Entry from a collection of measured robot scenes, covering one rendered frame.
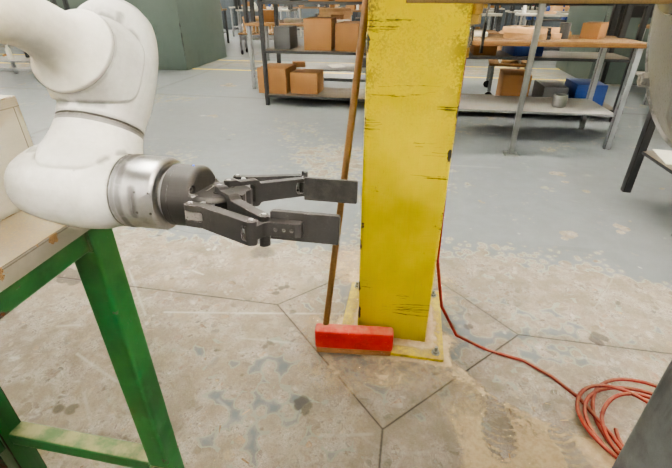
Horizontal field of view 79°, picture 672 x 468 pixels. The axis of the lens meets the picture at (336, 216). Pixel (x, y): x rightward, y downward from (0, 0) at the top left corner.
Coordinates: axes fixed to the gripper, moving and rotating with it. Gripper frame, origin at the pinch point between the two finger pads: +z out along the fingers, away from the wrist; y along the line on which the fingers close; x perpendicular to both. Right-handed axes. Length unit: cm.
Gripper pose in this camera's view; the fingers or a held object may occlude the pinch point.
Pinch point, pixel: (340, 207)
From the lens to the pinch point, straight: 46.5
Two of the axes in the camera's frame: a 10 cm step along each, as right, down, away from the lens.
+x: 0.3, -9.4, -3.4
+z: 9.8, 0.9, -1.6
